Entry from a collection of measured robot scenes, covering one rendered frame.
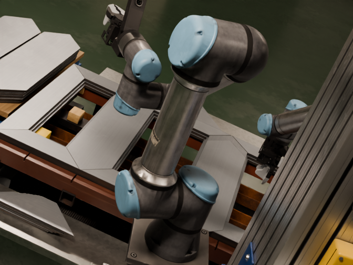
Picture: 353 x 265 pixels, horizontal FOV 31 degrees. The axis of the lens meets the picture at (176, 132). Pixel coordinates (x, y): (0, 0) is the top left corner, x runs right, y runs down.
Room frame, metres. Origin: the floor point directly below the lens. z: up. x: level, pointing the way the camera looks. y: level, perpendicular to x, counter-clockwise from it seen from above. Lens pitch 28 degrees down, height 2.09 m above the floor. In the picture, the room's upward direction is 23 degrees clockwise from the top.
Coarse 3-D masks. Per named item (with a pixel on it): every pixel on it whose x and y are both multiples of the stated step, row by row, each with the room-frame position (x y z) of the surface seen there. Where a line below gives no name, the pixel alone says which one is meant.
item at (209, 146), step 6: (210, 144) 2.38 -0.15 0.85; (210, 150) 2.33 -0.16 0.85; (216, 150) 2.35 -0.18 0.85; (222, 150) 2.37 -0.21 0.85; (228, 150) 2.39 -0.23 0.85; (222, 156) 2.32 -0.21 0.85; (228, 156) 2.34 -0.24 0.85; (234, 156) 2.37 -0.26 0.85; (240, 156) 2.39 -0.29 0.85; (234, 162) 2.31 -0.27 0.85; (240, 162) 2.33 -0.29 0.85
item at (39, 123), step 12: (84, 84) 2.48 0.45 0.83; (96, 84) 2.49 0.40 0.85; (72, 96) 2.34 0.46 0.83; (108, 96) 2.47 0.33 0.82; (60, 108) 2.21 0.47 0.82; (48, 120) 2.10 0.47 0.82; (0, 132) 1.85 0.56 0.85; (192, 132) 2.45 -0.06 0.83; (12, 144) 1.84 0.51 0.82; (24, 144) 1.84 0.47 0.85; (132, 144) 2.15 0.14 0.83; (204, 144) 2.38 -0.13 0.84; (48, 156) 1.83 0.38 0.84; (252, 156) 2.44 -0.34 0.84; (72, 168) 1.83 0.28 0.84; (276, 168) 2.44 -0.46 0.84; (96, 180) 1.82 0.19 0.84; (240, 180) 2.24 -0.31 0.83; (228, 216) 1.94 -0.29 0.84; (228, 240) 1.79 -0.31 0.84
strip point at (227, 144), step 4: (208, 140) 2.40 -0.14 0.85; (212, 140) 2.42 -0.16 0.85; (216, 140) 2.43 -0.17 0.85; (220, 140) 2.45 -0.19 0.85; (224, 140) 2.46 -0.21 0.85; (228, 140) 2.48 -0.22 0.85; (216, 144) 2.40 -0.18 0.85; (220, 144) 2.42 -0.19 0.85; (224, 144) 2.43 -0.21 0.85; (228, 144) 2.45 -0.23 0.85; (232, 144) 2.46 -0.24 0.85; (228, 148) 2.41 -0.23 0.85; (232, 148) 2.42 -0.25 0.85; (236, 148) 2.44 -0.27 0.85; (236, 152) 2.40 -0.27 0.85; (240, 152) 2.42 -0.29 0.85
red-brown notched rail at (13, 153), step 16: (0, 144) 1.81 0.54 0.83; (16, 160) 1.80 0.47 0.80; (32, 160) 1.80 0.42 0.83; (32, 176) 1.79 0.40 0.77; (48, 176) 1.79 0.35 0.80; (64, 176) 1.79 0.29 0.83; (80, 192) 1.78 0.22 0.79; (96, 192) 1.78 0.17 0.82; (112, 192) 1.81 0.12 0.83; (112, 208) 1.77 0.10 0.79; (224, 256) 1.75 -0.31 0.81
